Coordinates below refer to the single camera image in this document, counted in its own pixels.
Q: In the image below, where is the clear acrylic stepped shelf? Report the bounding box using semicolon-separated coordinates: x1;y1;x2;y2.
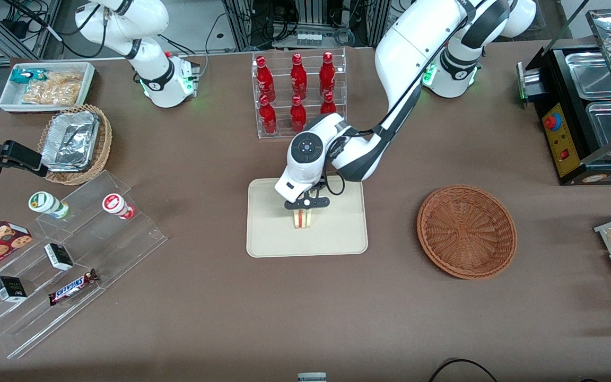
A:
0;170;168;360

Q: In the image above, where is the stack of foil containers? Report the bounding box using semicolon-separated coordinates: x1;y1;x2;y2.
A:
41;110;100;172

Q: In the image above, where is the small black carton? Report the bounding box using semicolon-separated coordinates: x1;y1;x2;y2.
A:
0;275;28;303
43;242;74;272

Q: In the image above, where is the green label yogurt bottle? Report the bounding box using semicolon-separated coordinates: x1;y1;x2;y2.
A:
28;191;70;220

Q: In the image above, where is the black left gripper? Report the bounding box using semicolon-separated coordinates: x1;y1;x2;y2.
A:
284;182;331;228

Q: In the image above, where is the clear bag of chips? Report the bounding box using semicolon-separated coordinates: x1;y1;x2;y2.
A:
21;72;84;106

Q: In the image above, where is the black hot food display case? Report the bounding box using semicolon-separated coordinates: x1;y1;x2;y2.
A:
515;0;611;186

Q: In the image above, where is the teal snack packet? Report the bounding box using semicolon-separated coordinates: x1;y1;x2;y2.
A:
10;68;47;84

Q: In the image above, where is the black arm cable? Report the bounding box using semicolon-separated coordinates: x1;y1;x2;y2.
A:
322;80;424;196

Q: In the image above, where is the red label yogurt bottle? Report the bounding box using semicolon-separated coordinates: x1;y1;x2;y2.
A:
102;193;136;220

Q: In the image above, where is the light wicker basket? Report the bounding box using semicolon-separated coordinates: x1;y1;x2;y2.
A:
37;104;113;186

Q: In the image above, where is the snickers candy bar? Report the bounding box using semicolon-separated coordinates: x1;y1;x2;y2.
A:
48;268;100;306

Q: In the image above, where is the beige plastic tray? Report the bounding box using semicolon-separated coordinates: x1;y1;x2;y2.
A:
246;175;369;258

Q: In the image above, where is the white rectangular snack bin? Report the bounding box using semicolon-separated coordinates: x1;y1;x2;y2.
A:
0;62;96;114

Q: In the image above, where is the clear acrylic bottle rack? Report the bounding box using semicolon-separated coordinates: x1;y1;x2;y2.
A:
252;48;347;140

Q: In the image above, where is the round brown wicker basket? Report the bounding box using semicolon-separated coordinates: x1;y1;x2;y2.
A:
417;185;517;280

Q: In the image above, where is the black floor cable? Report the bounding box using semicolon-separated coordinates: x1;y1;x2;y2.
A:
428;359;499;382

